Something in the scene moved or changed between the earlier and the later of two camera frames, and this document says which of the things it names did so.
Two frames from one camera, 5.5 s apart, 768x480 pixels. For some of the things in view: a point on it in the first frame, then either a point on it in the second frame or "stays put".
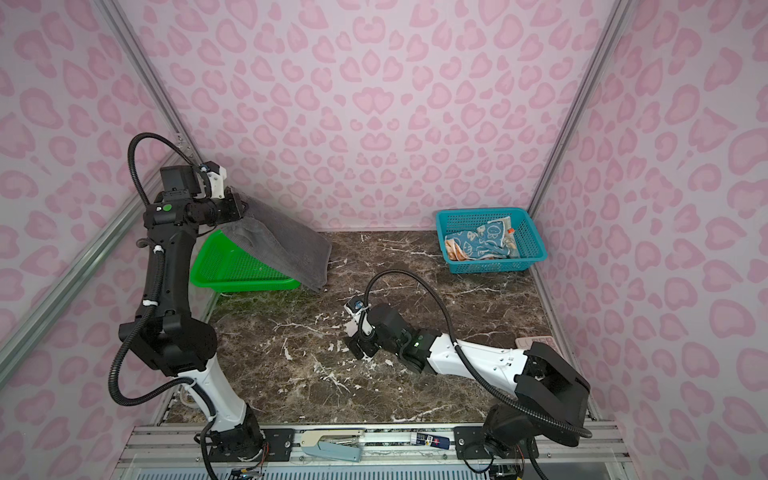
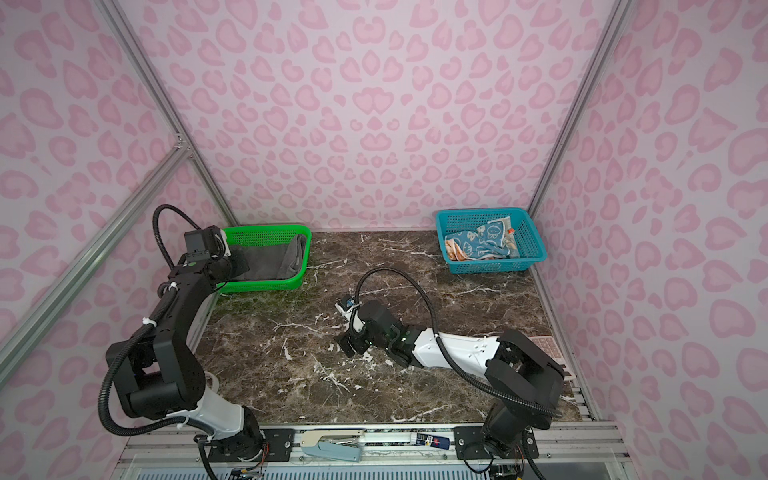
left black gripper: (234, 206) -> (239, 263)
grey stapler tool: (338, 444) stays put
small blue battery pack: (430, 440) stays put
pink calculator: (526, 342) stays put
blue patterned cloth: (486, 240) stays put
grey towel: (294, 248) -> (273, 261)
